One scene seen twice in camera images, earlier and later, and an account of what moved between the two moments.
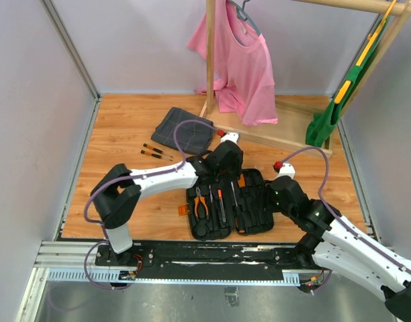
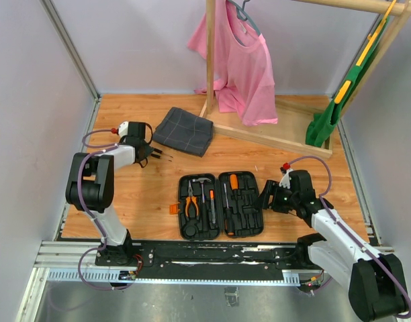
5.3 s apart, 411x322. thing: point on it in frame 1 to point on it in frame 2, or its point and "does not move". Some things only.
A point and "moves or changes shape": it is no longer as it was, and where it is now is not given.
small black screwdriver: [154, 155] does not move
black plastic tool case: [214, 210] moves or changes shape
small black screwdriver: [156, 149] does not move
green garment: [322, 125] does not move
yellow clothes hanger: [371, 39] does not move
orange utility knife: [220, 197] to [211, 194]
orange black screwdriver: [241, 181] to [234, 182]
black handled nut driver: [239, 219] to [230, 222]
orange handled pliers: [197, 199] to [191, 196]
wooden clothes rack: [294, 113] does not move
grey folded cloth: [192, 137] does not move
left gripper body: [233, 172] to [144, 142]
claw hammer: [210, 193] to [202, 180]
